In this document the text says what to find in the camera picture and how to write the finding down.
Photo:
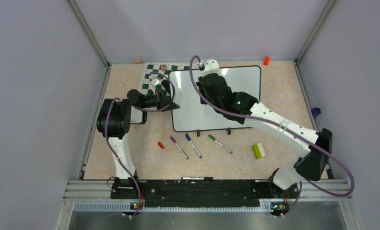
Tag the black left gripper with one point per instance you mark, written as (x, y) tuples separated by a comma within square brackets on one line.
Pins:
[(159, 100)]

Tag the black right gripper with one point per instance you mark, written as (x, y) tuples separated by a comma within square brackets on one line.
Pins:
[(200, 86)]

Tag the white whiteboard black frame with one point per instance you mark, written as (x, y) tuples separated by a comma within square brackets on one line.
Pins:
[(202, 117)]

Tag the red marker cap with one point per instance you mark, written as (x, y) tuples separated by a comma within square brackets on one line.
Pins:
[(160, 145)]

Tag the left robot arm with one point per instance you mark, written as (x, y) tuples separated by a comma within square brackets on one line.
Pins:
[(114, 121)]

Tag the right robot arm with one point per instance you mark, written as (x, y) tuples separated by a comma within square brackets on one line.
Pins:
[(311, 146)]

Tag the black sparkly microphone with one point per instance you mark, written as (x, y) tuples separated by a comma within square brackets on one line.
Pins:
[(166, 87)]

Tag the pink capped marker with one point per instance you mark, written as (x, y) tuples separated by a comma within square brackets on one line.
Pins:
[(179, 148)]

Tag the blue capped marker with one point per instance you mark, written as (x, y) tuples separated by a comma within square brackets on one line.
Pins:
[(193, 145)]

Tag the green white chess mat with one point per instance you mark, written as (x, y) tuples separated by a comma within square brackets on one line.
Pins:
[(170, 79)]

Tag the green capped marker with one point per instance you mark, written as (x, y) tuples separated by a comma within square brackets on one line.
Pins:
[(219, 143)]

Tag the wooden cork piece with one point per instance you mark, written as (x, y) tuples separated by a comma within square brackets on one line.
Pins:
[(137, 61)]

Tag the orange block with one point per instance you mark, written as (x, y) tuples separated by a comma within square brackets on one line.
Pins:
[(266, 60)]

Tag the green lego brick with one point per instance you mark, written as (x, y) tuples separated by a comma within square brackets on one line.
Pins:
[(258, 151)]

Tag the purple block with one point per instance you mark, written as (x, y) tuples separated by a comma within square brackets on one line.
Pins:
[(315, 111)]

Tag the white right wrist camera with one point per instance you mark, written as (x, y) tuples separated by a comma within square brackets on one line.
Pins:
[(209, 66)]

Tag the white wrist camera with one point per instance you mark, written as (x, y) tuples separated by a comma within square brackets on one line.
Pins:
[(153, 83), (209, 66)]

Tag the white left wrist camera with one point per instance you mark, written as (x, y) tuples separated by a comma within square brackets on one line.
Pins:
[(153, 83)]

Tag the marker on base rail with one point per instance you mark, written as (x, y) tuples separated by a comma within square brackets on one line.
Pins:
[(197, 178)]

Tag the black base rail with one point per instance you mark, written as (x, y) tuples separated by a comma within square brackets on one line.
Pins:
[(200, 193)]

